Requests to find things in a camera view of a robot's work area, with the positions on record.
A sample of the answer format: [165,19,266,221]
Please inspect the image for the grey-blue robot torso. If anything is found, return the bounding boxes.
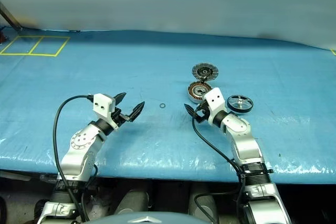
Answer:
[89,211,201,224]

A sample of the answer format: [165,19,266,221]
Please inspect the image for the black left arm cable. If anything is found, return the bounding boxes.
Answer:
[52,94,94,223]

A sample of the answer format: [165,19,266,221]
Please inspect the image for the silver motor stator housing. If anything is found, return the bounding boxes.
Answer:
[186,81,212,103]

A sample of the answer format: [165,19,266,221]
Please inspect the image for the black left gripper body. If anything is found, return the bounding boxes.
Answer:
[111,106,135,129]

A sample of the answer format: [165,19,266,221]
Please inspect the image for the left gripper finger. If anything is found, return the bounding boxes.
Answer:
[128,101,146,123]
[113,92,128,106]

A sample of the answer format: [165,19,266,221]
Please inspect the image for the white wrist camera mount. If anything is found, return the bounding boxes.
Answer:
[92,93,119,132]
[203,87,228,125]

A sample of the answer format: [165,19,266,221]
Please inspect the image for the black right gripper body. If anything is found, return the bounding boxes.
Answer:
[192,101,211,124]

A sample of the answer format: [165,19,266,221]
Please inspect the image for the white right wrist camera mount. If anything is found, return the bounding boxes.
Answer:
[203,87,228,125]

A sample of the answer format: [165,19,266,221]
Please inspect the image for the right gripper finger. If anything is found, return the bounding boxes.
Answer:
[184,104,196,117]

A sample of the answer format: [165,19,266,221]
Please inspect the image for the silver toothed motor rotor disc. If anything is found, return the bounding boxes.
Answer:
[192,62,219,81]

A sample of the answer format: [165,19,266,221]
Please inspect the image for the yellow tape rectangle grid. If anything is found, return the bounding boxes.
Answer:
[0,36,71,58]

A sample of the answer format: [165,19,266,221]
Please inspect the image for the grey rounded shape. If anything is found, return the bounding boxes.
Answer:
[188,184,220,222]
[114,189,151,216]

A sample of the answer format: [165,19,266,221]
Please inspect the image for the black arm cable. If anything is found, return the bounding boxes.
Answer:
[192,118,247,222]
[52,94,94,223]

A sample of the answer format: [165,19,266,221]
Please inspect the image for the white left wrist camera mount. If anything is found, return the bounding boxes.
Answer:
[92,93,119,132]

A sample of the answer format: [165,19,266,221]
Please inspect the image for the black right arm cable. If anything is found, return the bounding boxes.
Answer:
[192,118,247,222]

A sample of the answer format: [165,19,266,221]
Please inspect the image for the slanted metal bar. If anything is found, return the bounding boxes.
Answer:
[0,1,25,31]

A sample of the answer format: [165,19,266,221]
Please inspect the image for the blue plastic table cover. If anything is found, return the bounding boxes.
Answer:
[0,26,336,184]

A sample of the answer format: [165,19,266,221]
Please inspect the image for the black spoked wheel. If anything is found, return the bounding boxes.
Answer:
[226,94,255,112]

